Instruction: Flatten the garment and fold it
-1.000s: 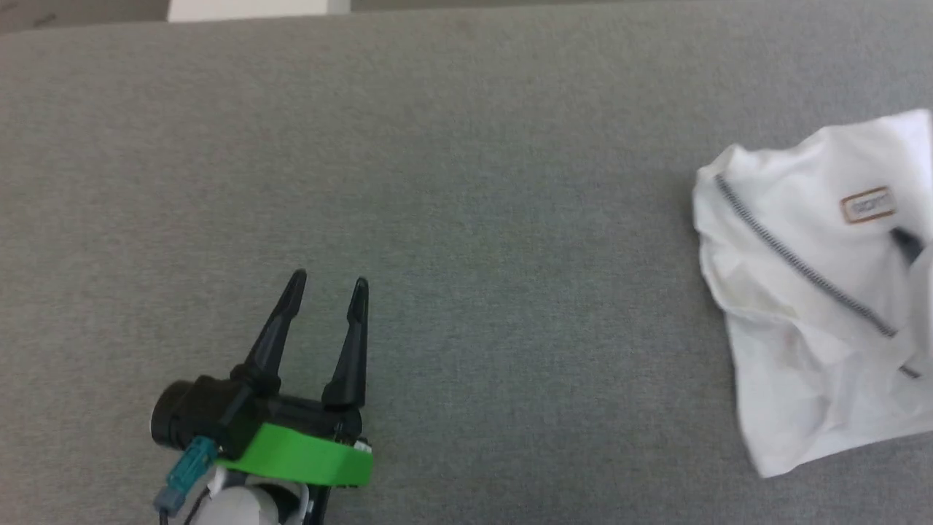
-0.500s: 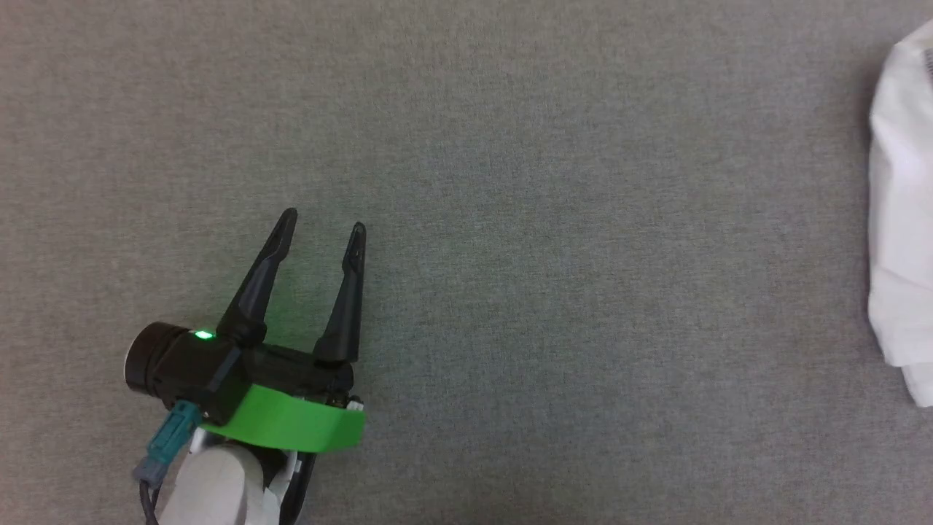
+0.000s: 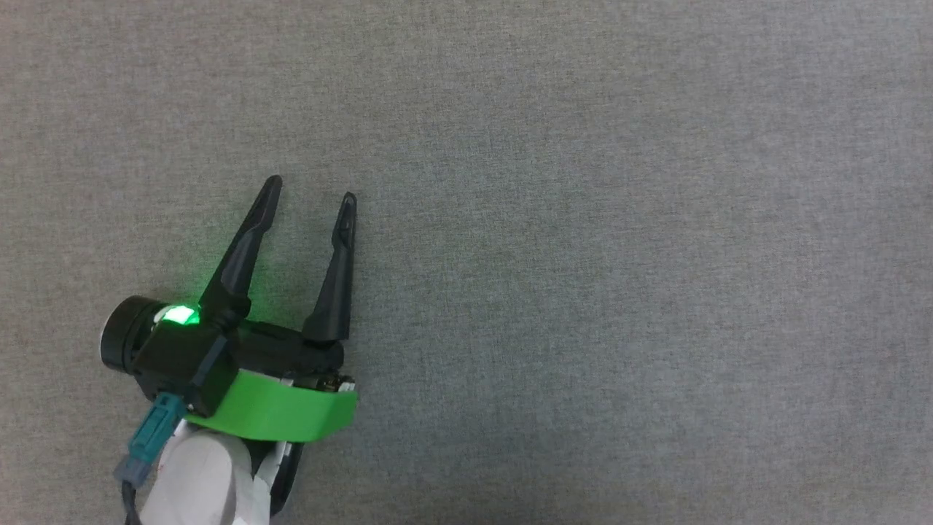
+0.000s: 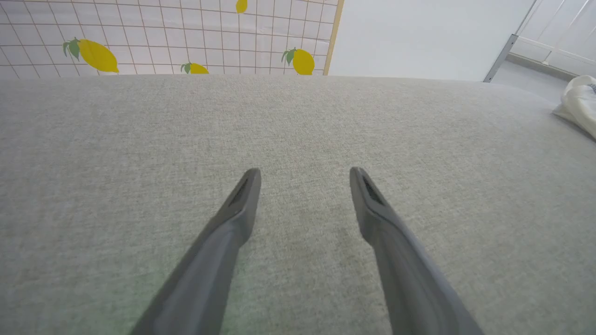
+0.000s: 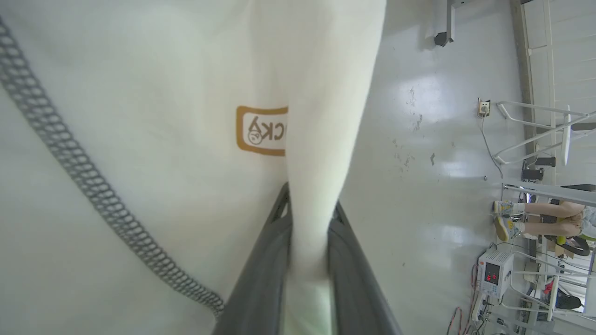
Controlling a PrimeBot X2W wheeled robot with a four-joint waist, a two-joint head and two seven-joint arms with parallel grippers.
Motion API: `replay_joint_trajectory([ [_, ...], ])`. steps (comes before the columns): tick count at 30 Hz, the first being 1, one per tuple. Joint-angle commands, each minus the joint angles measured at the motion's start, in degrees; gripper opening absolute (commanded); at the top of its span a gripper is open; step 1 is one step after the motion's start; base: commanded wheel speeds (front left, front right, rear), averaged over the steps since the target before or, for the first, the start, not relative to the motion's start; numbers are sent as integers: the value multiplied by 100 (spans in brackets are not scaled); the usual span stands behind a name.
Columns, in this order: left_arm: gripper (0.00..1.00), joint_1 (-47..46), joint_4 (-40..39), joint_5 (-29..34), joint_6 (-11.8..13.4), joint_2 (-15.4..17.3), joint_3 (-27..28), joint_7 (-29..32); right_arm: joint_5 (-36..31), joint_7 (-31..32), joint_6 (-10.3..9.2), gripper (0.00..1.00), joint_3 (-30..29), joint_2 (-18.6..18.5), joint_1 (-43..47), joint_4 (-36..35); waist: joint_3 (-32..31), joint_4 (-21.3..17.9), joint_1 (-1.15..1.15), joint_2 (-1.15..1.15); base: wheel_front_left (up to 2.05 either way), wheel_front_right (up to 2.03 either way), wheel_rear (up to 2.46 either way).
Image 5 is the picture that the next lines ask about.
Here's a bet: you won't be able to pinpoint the seated person legs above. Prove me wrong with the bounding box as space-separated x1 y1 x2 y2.
493 199 596 245

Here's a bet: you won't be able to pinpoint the white bench power supply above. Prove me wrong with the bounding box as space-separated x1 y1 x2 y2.
477 248 514 299

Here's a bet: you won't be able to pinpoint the white garment with grey stitching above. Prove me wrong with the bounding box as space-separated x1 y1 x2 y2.
0 0 387 335

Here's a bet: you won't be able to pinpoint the grey power cord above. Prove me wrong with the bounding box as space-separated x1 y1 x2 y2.
481 115 504 179

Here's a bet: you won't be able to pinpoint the red lead cable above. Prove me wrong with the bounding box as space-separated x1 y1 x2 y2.
446 263 480 335

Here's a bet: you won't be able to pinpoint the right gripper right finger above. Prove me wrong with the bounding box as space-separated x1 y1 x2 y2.
327 201 402 335

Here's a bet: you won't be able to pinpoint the white metal frame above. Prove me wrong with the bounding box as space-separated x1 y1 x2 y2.
493 100 596 166

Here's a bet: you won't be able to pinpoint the metal table edge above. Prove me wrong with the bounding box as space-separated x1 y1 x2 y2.
502 182 596 208

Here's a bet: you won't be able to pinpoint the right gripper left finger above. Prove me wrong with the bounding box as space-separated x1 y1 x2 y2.
212 183 293 335

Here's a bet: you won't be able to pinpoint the white stand with black caster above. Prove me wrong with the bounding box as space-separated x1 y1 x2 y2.
433 0 480 47

